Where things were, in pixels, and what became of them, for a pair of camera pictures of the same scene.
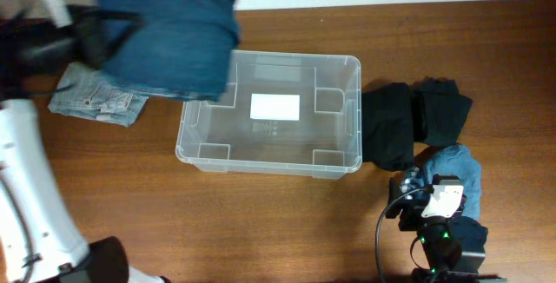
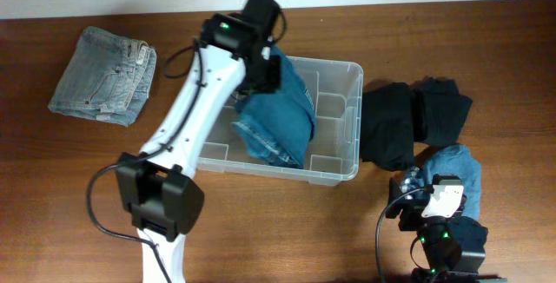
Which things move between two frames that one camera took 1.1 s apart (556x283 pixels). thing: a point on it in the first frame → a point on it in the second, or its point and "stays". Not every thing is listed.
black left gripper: (88, 29) → (274, 76)
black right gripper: (411, 208) stays
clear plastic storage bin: (286, 115) stays
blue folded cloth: (458, 160) stays
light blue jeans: (87, 91) stays
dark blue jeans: (188, 36) → (281, 126)
